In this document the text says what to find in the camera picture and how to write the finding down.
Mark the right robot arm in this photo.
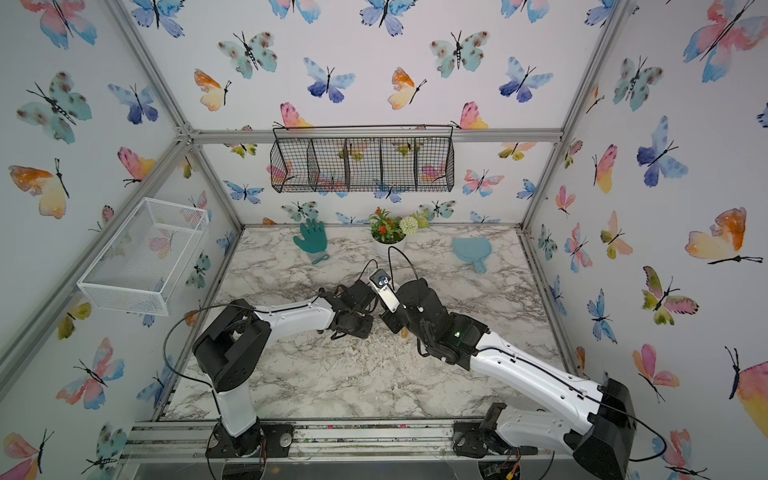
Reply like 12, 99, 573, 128
369, 270, 638, 479

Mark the teal hand-shaped silicone mat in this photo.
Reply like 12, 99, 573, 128
293, 219, 329, 265

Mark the black wire wall basket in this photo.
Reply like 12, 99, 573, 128
268, 124, 455, 194

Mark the white mesh wall basket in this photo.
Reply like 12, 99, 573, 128
77, 197, 210, 316

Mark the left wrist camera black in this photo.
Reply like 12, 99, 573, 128
334, 280, 378, 314

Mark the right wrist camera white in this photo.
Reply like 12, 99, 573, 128
369, 269, 400, 313

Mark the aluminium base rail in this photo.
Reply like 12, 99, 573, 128
120, 417, 552, 466

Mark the artificial flower plant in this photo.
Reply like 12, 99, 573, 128
368, 208, 430, 245

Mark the light blue handled dish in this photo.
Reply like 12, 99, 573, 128
452, 237, 492, 274

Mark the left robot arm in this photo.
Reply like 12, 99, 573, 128
192, 291, 373, 439

